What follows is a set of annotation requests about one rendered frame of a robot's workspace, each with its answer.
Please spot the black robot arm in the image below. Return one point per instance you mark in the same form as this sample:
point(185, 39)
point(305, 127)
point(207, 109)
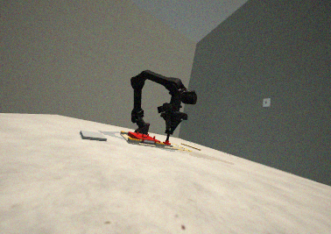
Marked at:
point(170, 83)

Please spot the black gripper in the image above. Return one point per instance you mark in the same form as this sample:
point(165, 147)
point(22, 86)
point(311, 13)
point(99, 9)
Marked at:
point(173, 119)

